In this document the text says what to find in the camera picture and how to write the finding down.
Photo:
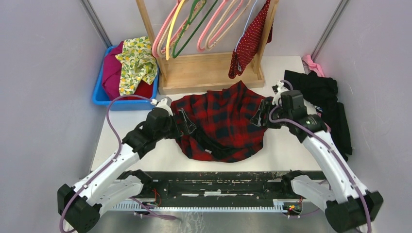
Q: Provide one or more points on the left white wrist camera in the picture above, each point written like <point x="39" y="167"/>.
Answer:
<point x="165" y="103"/>

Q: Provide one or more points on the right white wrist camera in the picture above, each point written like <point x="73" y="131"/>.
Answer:
<point x="280" y="87"/>

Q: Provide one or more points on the lemon print garment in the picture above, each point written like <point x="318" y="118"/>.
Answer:
<point x="137" y="64"/>

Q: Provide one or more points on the pink garment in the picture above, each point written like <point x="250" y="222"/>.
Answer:
<point x="314" y="66"/>

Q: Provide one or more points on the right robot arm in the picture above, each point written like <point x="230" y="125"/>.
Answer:
<point x="347" y="204"/>

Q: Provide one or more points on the red black plaid garment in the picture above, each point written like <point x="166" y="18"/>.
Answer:
<point x="223" y="131"/>

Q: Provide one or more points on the pink hanger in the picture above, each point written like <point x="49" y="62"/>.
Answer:
<point x="215" y="29"/>
<point x="157" y="50"/>

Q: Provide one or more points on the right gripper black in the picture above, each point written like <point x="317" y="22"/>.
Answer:
<point x="265" y="107"/>

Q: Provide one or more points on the light blue wire hanger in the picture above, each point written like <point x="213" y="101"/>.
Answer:
<point x="246" y="24"/>

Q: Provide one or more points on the wooden hanger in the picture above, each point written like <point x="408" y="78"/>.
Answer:
<point x="225" y="25"/>

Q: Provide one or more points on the white cable duct strip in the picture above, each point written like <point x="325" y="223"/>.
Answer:
<point x="129" y="205"/>

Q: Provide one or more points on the wooden hanger rack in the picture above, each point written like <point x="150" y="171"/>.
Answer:
<point x="200" y="60"/>

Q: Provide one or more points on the pink hanger right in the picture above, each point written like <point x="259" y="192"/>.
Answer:
<point x="215" y="29"/>

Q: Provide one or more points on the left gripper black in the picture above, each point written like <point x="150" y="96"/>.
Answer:
<point x="185" y="127"/>

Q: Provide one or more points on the magenta garment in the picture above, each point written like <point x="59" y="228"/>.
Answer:
<point x="111" y="72"/>

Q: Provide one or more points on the pink hanger left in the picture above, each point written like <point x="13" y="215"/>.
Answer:
<point x="157" y="50"/>

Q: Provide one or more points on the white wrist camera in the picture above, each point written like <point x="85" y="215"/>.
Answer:
<point x="165" y="103"/>
<point x="280" y="87"/>

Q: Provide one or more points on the red polka dot skirt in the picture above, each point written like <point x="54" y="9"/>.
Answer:
<point x="249" y="43"/>

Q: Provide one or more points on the yellow hanger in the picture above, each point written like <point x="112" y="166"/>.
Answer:
<point x="172" y="38"/>

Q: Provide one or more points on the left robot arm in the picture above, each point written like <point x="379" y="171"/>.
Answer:
<point x="82" y="204"/>

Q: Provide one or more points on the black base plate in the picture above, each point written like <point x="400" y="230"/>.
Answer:
<point x="216" y="189"/>

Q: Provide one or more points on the blue plastic bin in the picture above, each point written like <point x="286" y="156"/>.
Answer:
<point x="99" y="96"/>

